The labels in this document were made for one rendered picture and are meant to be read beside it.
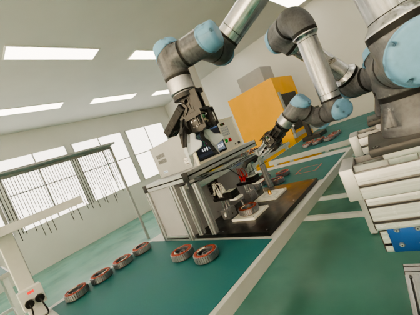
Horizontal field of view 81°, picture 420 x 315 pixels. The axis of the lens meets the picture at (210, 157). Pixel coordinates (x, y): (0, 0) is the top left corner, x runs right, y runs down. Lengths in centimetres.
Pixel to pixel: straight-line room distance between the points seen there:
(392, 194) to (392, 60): 34
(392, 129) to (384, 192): 16
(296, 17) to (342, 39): 541
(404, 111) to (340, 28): 584
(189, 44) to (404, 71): 46
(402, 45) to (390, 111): 21
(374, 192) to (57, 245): 711
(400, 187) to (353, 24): 584
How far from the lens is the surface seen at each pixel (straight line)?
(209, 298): 88
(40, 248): 734
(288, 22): 110
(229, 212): 142
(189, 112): 71
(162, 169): 158
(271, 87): 496
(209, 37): 67
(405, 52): 58
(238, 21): 79
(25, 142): 764
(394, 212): 79
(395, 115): 74
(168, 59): 72
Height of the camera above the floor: 119
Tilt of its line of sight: 2 degrees down
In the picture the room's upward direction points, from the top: 22 degrees counter-clockwise
